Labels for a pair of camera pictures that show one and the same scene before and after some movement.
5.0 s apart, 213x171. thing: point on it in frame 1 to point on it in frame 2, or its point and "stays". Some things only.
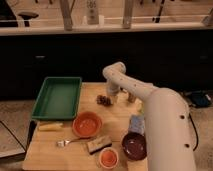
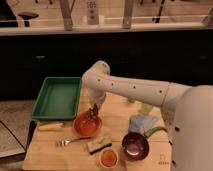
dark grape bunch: x=104 y=100 to x=92 y=114
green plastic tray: x=58 y=98 stays
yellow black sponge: x=99 y=144 stays
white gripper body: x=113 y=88 to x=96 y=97
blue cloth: x=137 y=124 stays
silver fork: x=62 y=143 stays
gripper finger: x=115 y=99 to x=95 y=109
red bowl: x=87 y=124 stays
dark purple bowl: x=134 y=146 stays
